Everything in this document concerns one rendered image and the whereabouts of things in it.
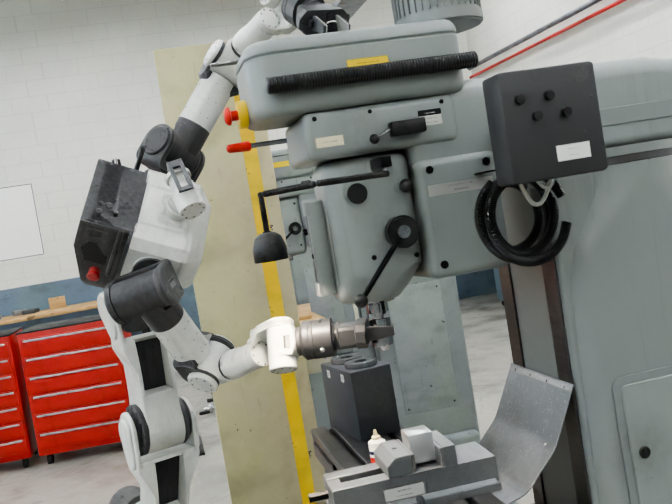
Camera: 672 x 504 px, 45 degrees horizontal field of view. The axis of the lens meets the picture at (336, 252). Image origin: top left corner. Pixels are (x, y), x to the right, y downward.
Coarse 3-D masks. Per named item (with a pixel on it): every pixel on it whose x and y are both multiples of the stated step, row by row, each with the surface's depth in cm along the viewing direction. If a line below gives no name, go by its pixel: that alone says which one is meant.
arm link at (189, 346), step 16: (160, 336) 192; (176, 336) 192; (192, 336) 196; (208, 336) 204; (176, 352) 196; (192, 352) 197; (208, 352) 201; (176, 368) 200; (192, 368) 198; (192, 384) 202; (208, 384) 199
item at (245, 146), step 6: (234, 144) 187; (240, 144) 187; (246, 144) 187; (252, 144) 188; (258, 144) 188; (264, 144) 189; (270, 144) 189; (276, 144) 190; (228, 150) 187; (234, 150) 187; (240, 150) 187; (246, 150) 188
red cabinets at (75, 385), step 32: (64, 320) 643; (96, 320) 602; (0, 352) 599; (32, 352) 599; (64, 352) 601; (96, 352) 603; (0, 384) 600; (32, 384) 600; (64, 384) 602; (96, 384) 605; (0, 416) 600; (32, 416) 602; (64, 416) 603; (96, 416) 605; (0, 448) 601; (32, 448) 613; (64, 448) 605
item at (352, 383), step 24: (336, 360) 231; (360, 360) 226; (336, 384) 228; (360, 384) 218; (384, 384) 221; (336, 408) 231; (360, 408) 218; (384, 408) 220; (360, 432) 218; (384, 432) 220
